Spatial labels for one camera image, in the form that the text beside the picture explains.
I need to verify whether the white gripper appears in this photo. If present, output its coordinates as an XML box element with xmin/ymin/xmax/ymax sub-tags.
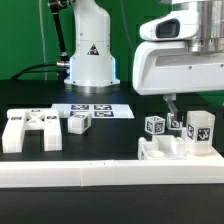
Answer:
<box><xmin>132</xmin><ymin>13</ymin><xmax>224</xmax><ymax>122</ymax></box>

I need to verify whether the white chair seat part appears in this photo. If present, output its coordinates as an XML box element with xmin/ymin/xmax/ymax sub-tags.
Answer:
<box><xmin>138</xmin><ymin>135</ymin><xmax>223</xmax><ymax>161</ymax></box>

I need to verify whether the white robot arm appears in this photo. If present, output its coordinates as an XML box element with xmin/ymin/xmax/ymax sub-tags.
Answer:
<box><xmin>65</xmin><ymin>0</ymin><xmax>224</xmax><ymax>113</ymax></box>

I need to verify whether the white chair back part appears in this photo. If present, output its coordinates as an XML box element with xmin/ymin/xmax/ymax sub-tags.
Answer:
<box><xmin>2</xmin><ymin>108</ymin><xmax>62</xmax><ymax>153</ymax></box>

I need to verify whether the white tagged cube nut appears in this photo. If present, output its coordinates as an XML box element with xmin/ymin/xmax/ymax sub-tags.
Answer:
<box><xmin>167</xmin><ymin>113</ymin><xmax>183</xmax><ymax>130</ymax></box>
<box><xmin>145</xmin><ymin>116</ymin><xmax>165</xmax><ymax>135</ymax></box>

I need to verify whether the white tag base sheet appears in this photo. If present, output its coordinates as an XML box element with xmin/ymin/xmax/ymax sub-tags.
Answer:
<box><xmin>52</xmin><ymin>104</ymin><xmax>134</xmax><ymax>119</ymax></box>

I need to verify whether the black cable with connector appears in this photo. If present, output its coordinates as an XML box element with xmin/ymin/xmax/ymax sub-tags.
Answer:
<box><xmin>9</xmin><ymin>0</ymin><xmax>72</xmax><ymax>81</ymax></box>

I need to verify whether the white U-shaped obstacle frame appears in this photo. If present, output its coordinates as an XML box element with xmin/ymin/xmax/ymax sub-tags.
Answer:
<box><xmin>0</xmin><ymin>157</ymin><xmax>224</xmax><ymax>188</ymax></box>

